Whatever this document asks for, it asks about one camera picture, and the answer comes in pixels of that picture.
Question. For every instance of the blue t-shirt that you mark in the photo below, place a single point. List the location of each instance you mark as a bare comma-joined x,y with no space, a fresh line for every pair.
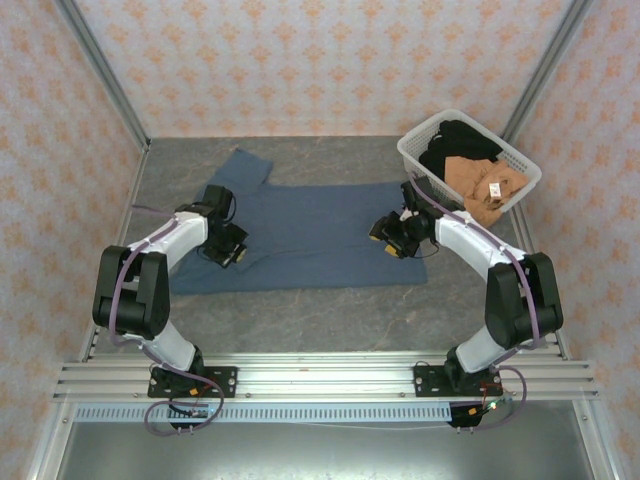
320,235

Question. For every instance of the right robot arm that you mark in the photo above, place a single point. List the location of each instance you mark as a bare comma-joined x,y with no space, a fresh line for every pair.
470,240

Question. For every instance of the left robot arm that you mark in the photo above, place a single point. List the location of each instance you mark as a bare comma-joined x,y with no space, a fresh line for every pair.
165,235

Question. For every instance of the tan t-shirt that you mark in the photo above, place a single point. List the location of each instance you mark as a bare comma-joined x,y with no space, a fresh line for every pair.
475,182

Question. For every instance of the white plastic laundry basket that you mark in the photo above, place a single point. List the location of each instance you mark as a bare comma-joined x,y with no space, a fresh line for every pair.
415,150

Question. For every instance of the black t-shirt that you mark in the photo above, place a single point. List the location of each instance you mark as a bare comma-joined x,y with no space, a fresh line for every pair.
460,142

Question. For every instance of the small circuit board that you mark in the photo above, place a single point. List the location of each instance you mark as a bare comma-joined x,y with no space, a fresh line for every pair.
199,412
496,405

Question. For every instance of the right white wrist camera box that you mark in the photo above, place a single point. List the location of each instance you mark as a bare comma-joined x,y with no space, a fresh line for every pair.
413,215

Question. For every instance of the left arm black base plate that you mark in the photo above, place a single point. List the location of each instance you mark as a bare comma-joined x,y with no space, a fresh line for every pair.
225,380

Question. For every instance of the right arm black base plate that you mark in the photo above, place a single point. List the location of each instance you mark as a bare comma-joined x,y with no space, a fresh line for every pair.
427,380

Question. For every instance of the aluminium mounting rail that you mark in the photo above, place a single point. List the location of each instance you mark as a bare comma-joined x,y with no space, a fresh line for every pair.
325,375

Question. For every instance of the aluminium corner post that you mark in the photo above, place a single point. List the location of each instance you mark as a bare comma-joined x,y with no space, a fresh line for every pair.
545,70
100,70

